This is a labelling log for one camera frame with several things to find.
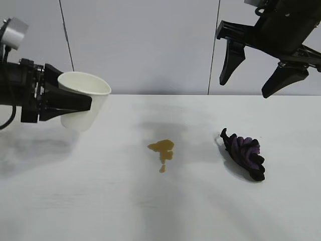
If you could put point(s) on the brown liquid spill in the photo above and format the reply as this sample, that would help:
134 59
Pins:
163 146

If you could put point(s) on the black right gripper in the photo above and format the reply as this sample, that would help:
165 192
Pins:
283 27

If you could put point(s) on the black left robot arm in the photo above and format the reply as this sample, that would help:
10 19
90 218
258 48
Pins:
10 82

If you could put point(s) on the purple and black cloth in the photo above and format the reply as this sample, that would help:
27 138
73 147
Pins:
244 153

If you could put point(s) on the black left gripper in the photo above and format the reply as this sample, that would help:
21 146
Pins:
30 93

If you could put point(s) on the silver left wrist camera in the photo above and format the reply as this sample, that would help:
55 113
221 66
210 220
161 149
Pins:
13 33

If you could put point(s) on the white paper cup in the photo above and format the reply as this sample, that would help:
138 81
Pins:
99 100

